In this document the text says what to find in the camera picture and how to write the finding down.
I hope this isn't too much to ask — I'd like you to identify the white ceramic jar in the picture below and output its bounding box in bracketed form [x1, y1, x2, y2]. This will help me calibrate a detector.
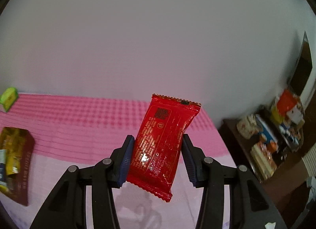
[236, 114, 259, 140]

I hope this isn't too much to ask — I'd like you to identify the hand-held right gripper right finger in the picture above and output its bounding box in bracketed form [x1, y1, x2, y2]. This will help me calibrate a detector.
[181, 134, 288, 229]

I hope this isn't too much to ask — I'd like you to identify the small yellow snack packet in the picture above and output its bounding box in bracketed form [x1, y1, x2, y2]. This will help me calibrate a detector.
[0, 183, 14, 195]

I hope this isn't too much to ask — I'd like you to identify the blue cracker packet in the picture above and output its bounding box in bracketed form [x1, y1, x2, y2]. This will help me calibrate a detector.
[0, 149, 7, 187]

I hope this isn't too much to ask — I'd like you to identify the green tissue box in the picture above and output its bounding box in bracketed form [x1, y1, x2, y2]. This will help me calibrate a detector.
[0, 87, 19, 113]

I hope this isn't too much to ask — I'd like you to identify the pile of assorted snack packets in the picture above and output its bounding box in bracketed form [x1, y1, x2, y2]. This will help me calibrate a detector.
[270, 89, 306, 131]

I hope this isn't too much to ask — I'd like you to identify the dark wooden side cabinet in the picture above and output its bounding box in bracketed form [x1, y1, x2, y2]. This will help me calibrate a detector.
[223, 117, 316, 229]

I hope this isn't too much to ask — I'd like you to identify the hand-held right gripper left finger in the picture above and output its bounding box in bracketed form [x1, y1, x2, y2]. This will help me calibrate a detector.
[30, 134, 135, 229]

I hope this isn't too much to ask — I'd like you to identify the red rectangular tin box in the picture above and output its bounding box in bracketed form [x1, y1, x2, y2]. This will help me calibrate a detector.
[0, 127, 35, 207]

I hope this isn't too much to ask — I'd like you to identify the clear packet of cakes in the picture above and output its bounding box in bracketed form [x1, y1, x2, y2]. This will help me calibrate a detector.
[250, 142, 277, 183]

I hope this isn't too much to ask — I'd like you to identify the white cloth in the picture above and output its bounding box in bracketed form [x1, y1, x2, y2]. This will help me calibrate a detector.
[306, 176, 316, 196]

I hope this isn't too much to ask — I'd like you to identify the dark framed panel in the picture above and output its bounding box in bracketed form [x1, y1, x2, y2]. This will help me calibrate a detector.
[289, 31, 313, 97]

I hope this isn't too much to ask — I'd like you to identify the red snack packet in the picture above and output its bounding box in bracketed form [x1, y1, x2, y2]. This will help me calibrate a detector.
[126, 93, 201, 203]

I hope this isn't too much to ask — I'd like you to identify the blue picture box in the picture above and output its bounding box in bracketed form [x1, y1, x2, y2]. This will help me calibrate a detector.
[256, 117, 280, 146]

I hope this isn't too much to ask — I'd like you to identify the large yellow snack packet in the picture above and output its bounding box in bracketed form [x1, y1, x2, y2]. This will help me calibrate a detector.
[0, 128, 28, 176]

